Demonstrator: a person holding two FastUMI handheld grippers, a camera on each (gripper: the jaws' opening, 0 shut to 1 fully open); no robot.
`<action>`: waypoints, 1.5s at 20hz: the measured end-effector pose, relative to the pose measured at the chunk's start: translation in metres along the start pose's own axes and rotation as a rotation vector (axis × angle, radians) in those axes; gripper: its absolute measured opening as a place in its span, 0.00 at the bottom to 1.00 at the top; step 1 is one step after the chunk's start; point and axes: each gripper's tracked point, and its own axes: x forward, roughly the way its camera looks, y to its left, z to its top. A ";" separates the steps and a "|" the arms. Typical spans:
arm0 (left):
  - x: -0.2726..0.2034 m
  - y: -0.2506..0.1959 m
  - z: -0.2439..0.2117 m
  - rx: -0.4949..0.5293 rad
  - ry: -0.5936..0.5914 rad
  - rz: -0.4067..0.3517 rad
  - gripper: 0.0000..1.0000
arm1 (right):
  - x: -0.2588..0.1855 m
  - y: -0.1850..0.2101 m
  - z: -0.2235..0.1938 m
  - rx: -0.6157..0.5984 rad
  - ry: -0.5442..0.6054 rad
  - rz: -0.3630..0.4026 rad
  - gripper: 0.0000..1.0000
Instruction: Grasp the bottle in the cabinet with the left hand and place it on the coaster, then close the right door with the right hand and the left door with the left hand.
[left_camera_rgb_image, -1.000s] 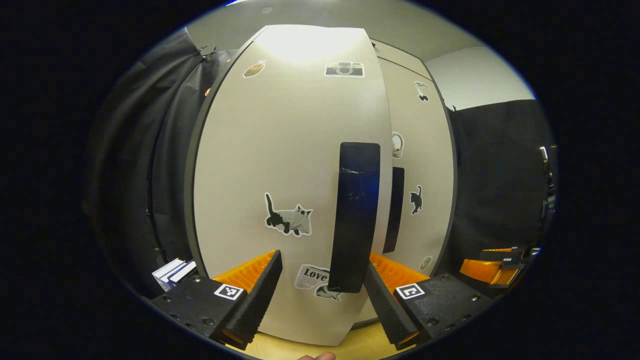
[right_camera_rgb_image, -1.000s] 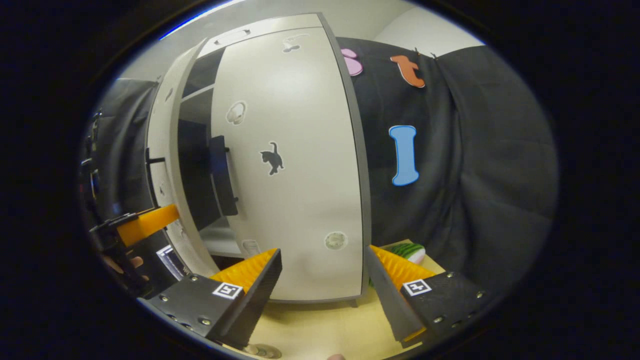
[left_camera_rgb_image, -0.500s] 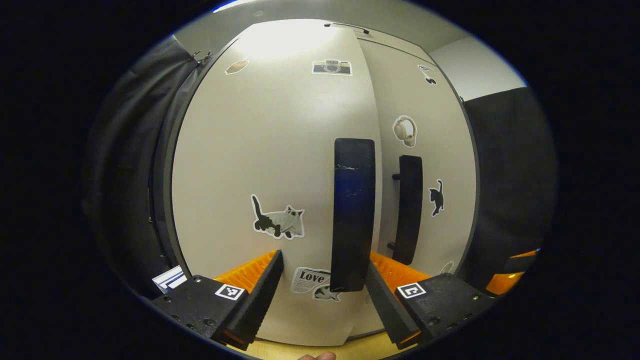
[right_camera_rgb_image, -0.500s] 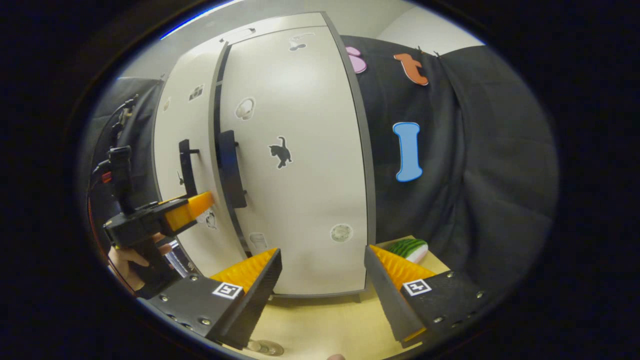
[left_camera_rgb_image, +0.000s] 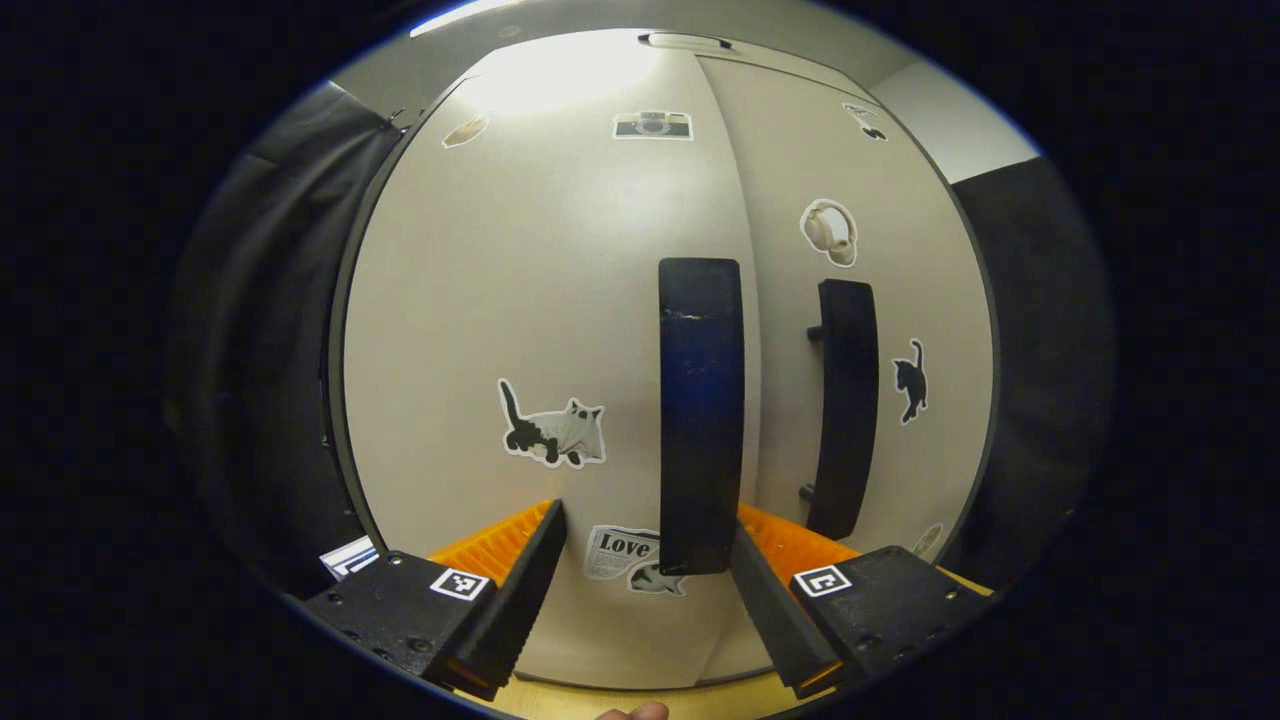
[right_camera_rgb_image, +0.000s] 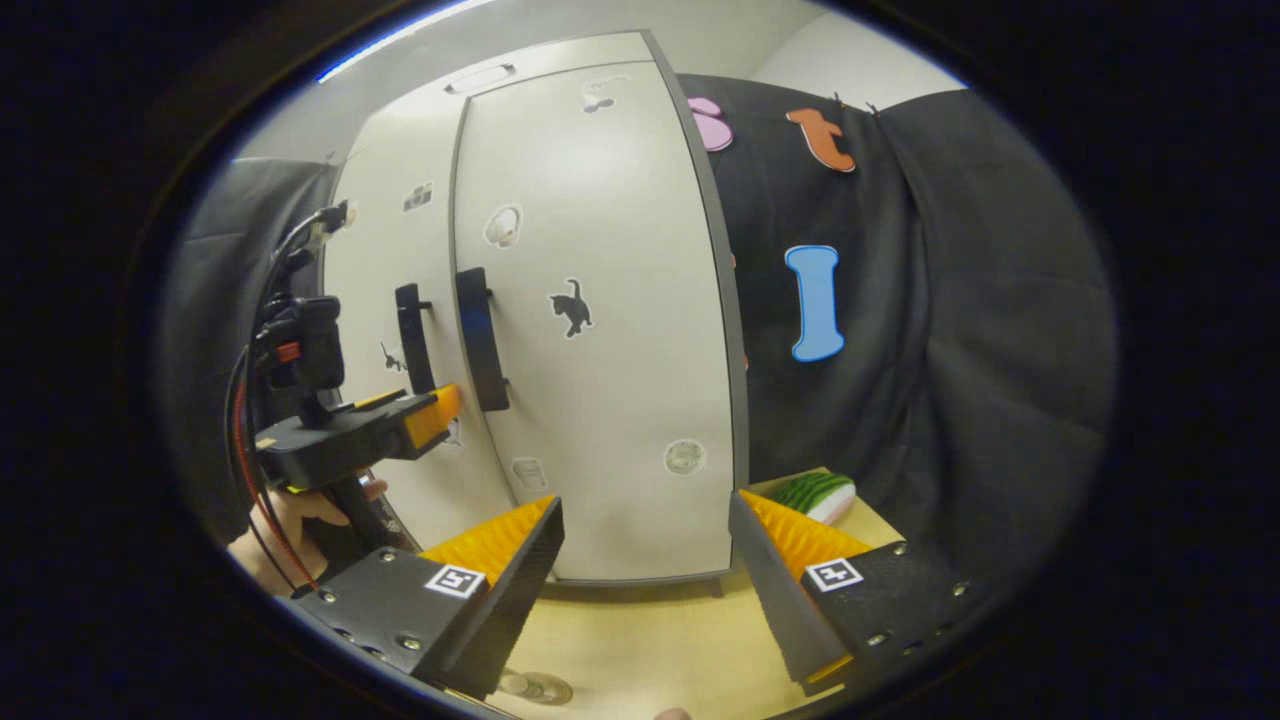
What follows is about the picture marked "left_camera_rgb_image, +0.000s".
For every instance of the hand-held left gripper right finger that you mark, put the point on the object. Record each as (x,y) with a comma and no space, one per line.
(775,610)

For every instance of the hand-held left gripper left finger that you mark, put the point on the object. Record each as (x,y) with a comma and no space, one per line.
(520,600)

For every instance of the white cabinet door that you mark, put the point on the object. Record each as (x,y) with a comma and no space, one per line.
(500,300)
(930,300)

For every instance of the white cabinet drawer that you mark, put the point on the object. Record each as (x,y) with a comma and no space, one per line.
(760,58)

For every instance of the white book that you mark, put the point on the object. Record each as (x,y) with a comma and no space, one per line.
(348,560)

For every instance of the black backdrop cloth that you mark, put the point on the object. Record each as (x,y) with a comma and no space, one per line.
(1050,350)
(260,350)

